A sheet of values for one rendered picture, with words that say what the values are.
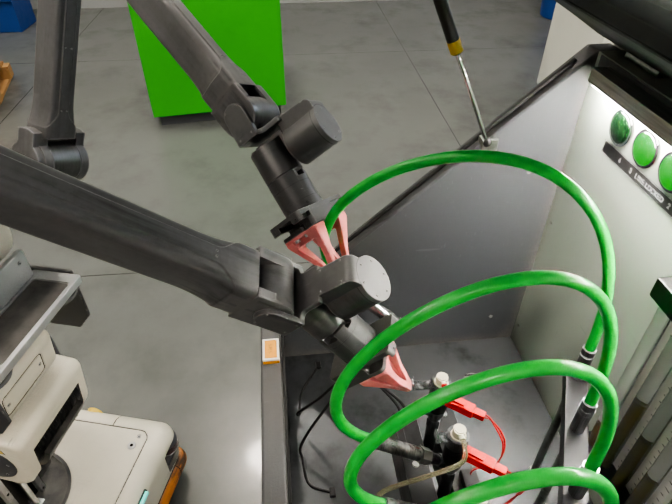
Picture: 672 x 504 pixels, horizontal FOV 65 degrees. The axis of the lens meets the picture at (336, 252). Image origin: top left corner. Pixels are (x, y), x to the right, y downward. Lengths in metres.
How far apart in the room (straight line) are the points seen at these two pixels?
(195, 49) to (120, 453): 1.26
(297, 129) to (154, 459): 1.24
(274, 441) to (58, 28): 0.74
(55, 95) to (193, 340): 1.51
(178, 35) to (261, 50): 3.10
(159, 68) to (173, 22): 3.11
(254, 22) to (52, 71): 2.92
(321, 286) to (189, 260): 0.15
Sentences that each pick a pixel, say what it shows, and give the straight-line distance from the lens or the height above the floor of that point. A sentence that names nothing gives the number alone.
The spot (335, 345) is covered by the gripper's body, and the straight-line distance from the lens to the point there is 0.66.
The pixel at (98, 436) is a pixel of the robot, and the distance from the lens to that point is 1.83.
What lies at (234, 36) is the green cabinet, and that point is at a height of 0.60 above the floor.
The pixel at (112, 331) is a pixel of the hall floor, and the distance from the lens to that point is 2.51.
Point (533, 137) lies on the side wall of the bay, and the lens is 0.93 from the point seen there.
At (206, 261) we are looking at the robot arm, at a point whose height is 1.37.
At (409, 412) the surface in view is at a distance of 0.50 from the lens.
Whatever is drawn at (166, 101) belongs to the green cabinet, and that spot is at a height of 0.19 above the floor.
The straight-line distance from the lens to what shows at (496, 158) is 0.61.
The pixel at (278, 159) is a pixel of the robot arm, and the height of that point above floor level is 1.36.
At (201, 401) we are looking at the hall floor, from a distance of 2.15.
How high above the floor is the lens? 1.71
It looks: 39 degrees down
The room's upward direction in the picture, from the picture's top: straight up
